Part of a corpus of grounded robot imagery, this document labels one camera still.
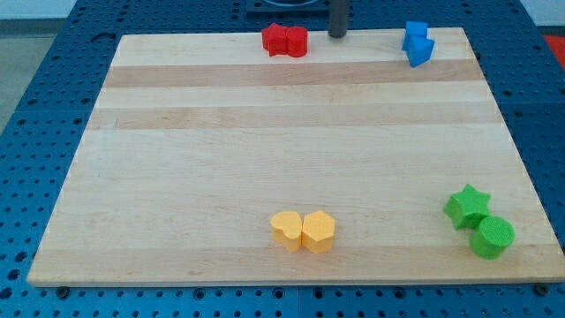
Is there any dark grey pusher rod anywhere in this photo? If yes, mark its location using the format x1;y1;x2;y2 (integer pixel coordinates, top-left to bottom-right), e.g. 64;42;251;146
328;0;350;38

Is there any red cylinder block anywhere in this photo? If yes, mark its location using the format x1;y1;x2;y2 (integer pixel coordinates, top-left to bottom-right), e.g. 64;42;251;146
286;26;308;57

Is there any red star block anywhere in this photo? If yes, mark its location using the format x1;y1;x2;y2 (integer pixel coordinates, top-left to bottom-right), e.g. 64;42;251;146
261;23;288;57

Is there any green star block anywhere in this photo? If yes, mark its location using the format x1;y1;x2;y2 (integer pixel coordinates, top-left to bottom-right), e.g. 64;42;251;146
443;184;491;230

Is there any blue cube block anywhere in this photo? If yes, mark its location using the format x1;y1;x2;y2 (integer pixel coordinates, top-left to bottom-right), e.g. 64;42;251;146
402;21;428;51

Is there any blue triangle block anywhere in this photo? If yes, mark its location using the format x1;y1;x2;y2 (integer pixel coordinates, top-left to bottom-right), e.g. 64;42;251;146
406;35;435;67

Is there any wooden board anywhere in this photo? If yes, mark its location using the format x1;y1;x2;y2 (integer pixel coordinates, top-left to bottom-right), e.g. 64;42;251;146
27;27;564;287

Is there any yellow hexagon block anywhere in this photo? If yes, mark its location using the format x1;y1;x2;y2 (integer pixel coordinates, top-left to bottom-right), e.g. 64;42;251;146
302;210;335;254

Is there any yellow heart block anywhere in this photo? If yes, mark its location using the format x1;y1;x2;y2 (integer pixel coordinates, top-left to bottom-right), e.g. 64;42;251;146
269;210;303;252

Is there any green cylinder block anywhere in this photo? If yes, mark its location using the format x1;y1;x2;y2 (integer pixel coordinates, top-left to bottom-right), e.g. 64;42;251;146
470;216;516;260

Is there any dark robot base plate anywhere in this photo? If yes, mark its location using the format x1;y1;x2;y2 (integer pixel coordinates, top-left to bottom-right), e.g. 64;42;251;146
245;0;330;15

